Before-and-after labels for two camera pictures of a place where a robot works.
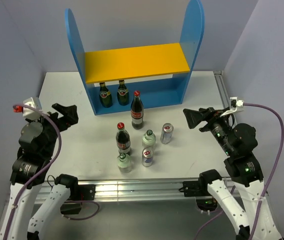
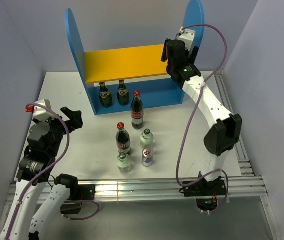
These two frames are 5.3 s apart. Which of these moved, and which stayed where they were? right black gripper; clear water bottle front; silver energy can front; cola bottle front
Moved: right black gripper
Stayed: clear water bottle front; cola bottle front; silver energy can front
